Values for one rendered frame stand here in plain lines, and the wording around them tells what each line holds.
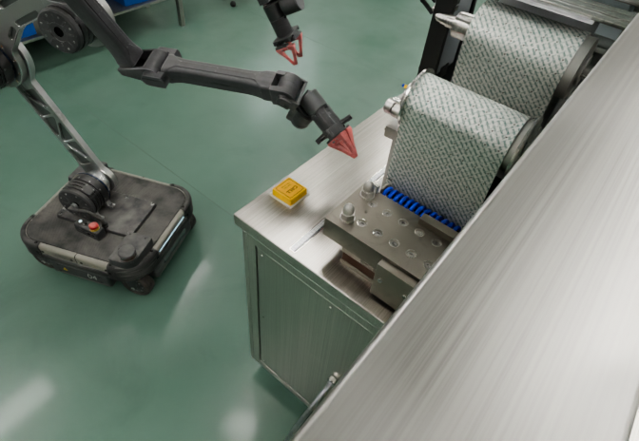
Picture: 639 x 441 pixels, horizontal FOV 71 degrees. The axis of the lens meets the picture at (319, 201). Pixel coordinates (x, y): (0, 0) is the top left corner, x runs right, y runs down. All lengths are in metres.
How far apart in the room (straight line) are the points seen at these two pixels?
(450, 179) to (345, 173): 0.41
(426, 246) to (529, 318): 0.86
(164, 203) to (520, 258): 2.08
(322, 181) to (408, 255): 0.42
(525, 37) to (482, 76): 0.13
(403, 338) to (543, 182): 0.12
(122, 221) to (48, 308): 0.48
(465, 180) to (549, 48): 0.33
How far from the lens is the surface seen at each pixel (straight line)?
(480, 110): 0.98
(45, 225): 2.30
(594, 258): 0.23
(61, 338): 2.22
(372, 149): 1.47
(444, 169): 1.04
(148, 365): 2.04
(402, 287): 1.00
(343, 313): 1.14
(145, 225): 2.15
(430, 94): 1.00
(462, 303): 0.18
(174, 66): 1.30
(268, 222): 1.20
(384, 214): 1.08
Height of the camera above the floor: 1.80
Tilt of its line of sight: 45 degrees down
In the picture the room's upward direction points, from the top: 6 degrees clockwise
